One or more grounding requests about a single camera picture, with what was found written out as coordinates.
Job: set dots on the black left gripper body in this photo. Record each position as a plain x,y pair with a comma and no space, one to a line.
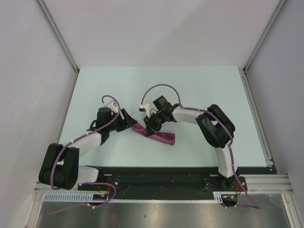
118,125

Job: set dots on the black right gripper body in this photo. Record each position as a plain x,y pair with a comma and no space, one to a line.
158,119

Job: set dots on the purple cloth napkin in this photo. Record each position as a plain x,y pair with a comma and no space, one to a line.
163,137

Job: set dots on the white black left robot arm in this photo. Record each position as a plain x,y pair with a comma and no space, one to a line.
60,168

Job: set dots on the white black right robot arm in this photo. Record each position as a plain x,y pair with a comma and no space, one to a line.
215,126

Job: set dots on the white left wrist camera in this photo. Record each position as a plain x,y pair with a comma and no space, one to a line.
112,105

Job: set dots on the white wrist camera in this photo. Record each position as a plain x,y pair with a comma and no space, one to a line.
146,108
112,105

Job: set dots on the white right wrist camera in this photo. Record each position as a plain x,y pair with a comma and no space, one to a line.
146,108

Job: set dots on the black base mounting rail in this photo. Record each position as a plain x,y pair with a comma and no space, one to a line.
154,180

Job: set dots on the white slotted cable duct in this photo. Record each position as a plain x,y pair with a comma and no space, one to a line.
98,198

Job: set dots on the right aluminium frame post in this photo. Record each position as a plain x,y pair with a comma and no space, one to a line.
265,33

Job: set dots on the aluminium frame post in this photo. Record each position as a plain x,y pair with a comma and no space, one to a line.
57,34
265,33

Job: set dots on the right aluminium side rail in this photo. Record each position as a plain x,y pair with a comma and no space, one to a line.
255,107

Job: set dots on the left aluminium frame post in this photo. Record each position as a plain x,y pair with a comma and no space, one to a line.
57,34

